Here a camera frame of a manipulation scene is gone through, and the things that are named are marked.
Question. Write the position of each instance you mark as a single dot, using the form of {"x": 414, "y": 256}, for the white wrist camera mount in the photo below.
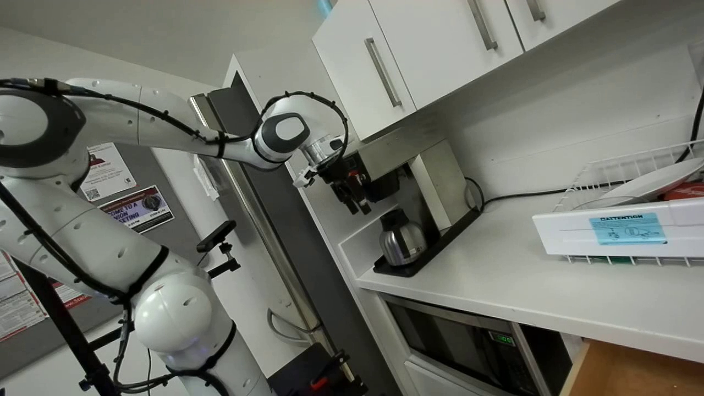
{"x": 320, "y": 155}

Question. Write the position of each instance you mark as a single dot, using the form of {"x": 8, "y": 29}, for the black steel coffee maker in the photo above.
{"x": 440, "y": 184}

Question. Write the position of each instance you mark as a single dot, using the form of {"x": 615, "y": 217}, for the white drawer with wooden inside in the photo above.
{"x": 629, "y": 375}

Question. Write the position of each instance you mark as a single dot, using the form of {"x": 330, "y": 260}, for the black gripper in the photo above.
{"x": 351, "y": 176}

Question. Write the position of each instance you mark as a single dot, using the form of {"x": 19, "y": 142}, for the white wall cabinet door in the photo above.
{"x": 431, "y": 44}
{"x": 353, "y": 66}
{"x": 564, "y": 14}

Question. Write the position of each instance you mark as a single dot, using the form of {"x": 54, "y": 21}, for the white paper with red strip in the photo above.
{"x": 23, "y": 299}

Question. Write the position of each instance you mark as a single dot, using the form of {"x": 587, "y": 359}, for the refrigerator with dark side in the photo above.
{"x": 242, "y": 294}

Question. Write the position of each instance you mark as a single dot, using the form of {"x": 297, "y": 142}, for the black tripod pole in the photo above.
{"x": 66, "y": 330}

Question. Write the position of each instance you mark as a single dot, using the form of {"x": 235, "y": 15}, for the dark picture sticker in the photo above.
{"x": 136, "y": 209}

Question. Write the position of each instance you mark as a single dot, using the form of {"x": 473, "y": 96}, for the built-in microwave oven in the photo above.
{"x": 462, "y": 342}

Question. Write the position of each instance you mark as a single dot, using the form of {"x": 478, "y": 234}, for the white plate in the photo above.
{"x": 646, "y": 184}

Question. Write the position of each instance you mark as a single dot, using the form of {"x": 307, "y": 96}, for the white notice with red sign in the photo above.
{"x": 109, "y": 172}

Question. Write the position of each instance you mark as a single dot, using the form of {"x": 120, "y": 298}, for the steel coffee carafe black lid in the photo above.
{"x": 400, "y": 243}

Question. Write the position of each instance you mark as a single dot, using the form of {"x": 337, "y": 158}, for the black camera on stand arm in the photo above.
{"x": 216, "y": 238}

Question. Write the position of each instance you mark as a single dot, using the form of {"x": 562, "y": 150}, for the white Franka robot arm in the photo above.
{"x": 73, "y": 243}

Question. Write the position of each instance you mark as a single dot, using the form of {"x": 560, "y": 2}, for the white dish rack blue label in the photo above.
{"x": 624, "y": 234}

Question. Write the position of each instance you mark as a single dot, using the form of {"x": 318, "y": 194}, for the red item in rack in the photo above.
{"x": 685, "y": 193}

